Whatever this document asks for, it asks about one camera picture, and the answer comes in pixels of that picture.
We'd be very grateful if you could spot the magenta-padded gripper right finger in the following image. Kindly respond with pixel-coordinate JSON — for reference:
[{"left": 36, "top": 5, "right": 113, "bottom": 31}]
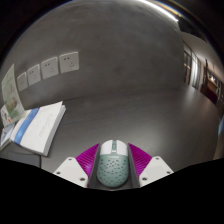
[{"left": 128, "top": 143, "right": 175, "bottom": 188}]

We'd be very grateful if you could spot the white book with blue stripe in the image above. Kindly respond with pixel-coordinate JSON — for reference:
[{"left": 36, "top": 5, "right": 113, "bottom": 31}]
[{"left": 9, "top": 100, "right": 67, "bottom": 157}]

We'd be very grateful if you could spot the glass partition door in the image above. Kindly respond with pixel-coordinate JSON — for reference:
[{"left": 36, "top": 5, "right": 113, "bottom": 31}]
[{"left": 182, "top": 39, "right": 203, "bottom": 92}]

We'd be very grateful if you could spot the dark wooden shelf unit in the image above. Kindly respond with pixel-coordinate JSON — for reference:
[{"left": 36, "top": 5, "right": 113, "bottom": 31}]
[{"left": 199, "top": 59, "right": 224, "bottom": 108}]

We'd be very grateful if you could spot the thin pale blue booklet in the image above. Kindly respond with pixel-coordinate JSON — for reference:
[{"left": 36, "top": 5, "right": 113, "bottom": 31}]
[{"left": 0, "top": 121, "right": 17, "bottom": 150}]

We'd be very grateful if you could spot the small white illustrated card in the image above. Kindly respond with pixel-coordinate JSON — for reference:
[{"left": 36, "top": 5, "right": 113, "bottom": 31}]
[{"left": 0, "top": 104, "right": 14, "bottom": 128}]

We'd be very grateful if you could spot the green illustrated leaflet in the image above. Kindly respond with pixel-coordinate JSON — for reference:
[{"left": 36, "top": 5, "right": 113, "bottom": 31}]
[{"left": 1, "top": 63, "right": 27, "bottom": 126}]

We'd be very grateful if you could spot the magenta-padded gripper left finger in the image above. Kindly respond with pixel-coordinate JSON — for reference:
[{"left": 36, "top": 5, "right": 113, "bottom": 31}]
[{"left": 53, "top": 143, "right": 101, "bottom": 189}]

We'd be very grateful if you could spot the ceiling light strip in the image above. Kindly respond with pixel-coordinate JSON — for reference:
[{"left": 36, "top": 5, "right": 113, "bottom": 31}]
[{"left": 137, "top": 0, "right": 180, "bottom": 23}]

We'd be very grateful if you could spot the white and green computer mouse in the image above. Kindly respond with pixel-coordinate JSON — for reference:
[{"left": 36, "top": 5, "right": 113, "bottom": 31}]
[{"left": 96, "top": 139, "right": 130, "bottom": 189}]

